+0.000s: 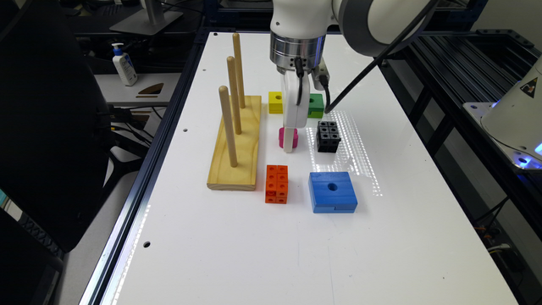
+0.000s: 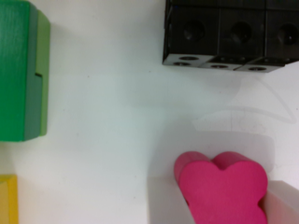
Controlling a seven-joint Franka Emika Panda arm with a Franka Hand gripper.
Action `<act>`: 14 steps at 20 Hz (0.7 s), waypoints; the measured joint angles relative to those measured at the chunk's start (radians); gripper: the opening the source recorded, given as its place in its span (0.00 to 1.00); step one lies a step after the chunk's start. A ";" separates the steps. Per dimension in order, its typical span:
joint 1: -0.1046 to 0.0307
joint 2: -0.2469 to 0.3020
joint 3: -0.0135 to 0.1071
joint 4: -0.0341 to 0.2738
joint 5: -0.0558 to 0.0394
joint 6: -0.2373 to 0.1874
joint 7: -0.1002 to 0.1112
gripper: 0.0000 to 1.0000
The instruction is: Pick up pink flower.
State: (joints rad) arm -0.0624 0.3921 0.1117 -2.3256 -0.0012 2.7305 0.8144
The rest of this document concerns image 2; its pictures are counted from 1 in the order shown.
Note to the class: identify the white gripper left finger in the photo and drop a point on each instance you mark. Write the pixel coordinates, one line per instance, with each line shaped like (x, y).
(166, 204)

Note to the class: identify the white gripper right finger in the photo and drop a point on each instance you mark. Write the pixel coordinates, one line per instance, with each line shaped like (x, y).
(281, 203)

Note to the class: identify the pink flower block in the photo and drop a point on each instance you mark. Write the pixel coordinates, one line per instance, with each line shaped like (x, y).
(224, 190)

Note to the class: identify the yellow square block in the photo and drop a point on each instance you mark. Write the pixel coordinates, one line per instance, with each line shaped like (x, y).
(9, 209)

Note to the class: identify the black cube cluster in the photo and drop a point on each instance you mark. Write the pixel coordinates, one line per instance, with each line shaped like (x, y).
(241, 35)

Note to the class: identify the green square block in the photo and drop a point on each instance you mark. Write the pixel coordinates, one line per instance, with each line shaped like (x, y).
(24, 71)

